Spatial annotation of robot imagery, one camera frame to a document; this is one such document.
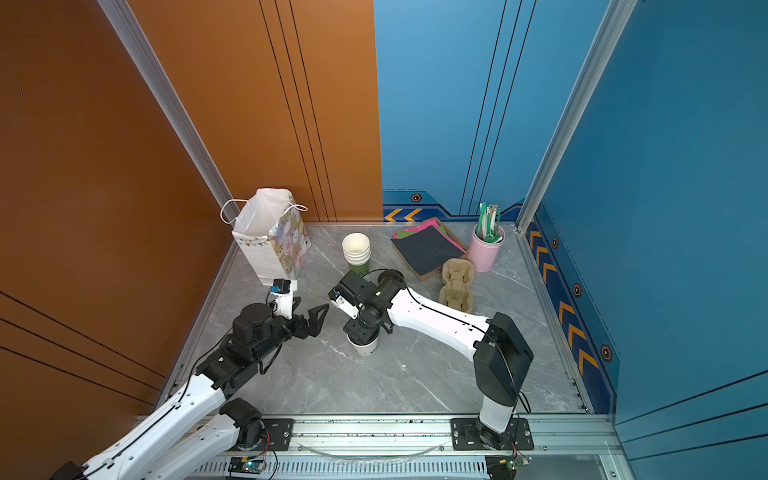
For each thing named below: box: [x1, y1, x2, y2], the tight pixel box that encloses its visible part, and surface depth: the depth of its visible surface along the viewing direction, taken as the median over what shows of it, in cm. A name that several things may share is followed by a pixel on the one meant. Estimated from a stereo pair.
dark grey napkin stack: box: [392, 226, 465, 276], surface depth 108 cm
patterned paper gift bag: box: [220, 188, 311, 286], surface depth 93 cm
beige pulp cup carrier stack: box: [439, 258, 474, 313], surface depth 101 cm
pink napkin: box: [392, 219, 467, 254], surface depth 118 cm
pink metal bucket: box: [467, 223, 505, 273], surface depth 103 cm
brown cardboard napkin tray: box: [391, 218, 468, 281], surface depth 108 cm
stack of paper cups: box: [342, 232, 371, 266], surface depth 97 cm
